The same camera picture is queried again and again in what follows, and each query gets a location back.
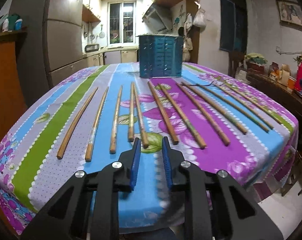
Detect blue perforated utensil holder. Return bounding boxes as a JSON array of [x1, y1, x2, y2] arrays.
[[138, 34, 184, 78]]

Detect cream base cabinets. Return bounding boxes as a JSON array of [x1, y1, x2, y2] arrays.
[[83, 47, 139, 67]]

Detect kitchen window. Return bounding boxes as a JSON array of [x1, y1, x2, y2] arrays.
[[108, 1, 137, 47]]

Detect dark green container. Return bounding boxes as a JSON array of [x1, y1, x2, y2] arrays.
[[8, 14, 21, 32]]

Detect orange wooden cabinet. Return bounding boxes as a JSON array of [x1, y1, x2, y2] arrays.
[[0, 29, 29, 150]]

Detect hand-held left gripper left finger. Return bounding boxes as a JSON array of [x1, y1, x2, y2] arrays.
[[20, 137, 142, 240]]

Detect cream wall cabinets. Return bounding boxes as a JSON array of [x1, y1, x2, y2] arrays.
[[81, 0, 102, 23]]

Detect framed wall picture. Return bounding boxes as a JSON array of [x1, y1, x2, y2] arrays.
[[276, 0, 302, 32]]

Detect dark window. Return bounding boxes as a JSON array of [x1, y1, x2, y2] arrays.
[[219, 0, 249, 53]]

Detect metal range hood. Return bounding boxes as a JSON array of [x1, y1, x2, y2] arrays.
[[142, 4, 174, 32]]

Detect tall grey refrigerator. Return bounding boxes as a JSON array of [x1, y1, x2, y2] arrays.
[[18, 0, 89, 100]]

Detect dark wooden sideboard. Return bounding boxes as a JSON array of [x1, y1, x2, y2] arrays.
[[246, 68, 302, 153]]

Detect floral striped tablecloth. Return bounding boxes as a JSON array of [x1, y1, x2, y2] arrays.
[[0, 62, 299, 235]]

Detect group of wooden chopsticks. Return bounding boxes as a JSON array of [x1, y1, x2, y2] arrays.
[[131, 79, 283, 149]]

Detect wooden chopstick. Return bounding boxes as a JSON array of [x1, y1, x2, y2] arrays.
[[56, 87, 99, 159], [109, 85, 123, 155], [128, 82, 136, 142], [85, 86, 109, 162]]

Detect wooden chair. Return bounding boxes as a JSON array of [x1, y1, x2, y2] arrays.
[[228, 50, 246, 78]]

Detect hanging cloth bag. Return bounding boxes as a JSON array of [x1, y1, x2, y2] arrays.
[[183, 12, 193, 37]]

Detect hanging beige bag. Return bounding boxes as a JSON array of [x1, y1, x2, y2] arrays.
[[183, 37, 193, 60]]

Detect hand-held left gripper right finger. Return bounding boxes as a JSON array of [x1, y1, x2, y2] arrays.
[[161, 136, 284, 240]]

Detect white plastic bag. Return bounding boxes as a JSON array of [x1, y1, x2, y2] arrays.
[[193, 7, 207, 27]]

